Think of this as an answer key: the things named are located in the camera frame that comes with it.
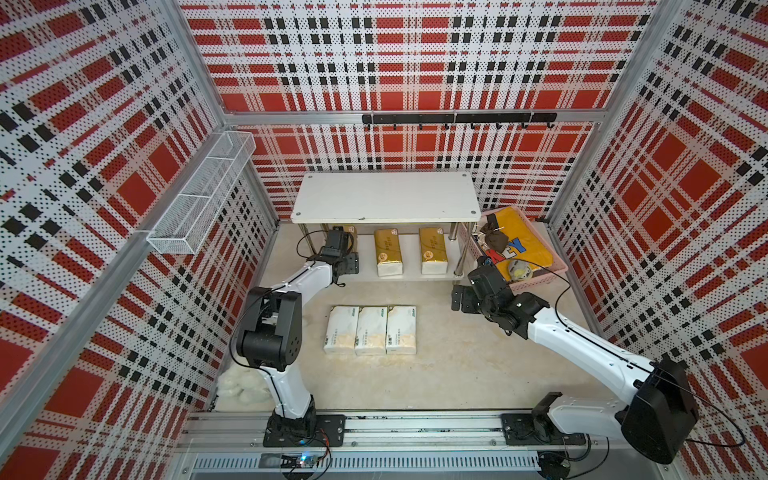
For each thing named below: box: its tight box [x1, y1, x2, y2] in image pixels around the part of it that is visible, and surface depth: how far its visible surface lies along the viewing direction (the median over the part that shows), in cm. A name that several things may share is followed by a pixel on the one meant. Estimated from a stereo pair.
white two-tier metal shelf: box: [292, 171, 481, 279], surface depth 84 cm
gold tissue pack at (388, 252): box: [374, 228, 404, 278], surface depth 97 cm
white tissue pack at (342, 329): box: [323, 306, 360, 354], surface depth 88 cm
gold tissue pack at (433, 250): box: [419, 227, 448, 275], surface depth 97 cm
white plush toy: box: [217, 366, 274, 406], surface depth 75 cm
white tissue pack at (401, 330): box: [385, 304, 417, 355], surface depth 88 cm
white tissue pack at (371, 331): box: [354, 306, 388, 356], surface depth 88 cm
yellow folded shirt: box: [485, 206, 554, 281], surface depth 104 cm
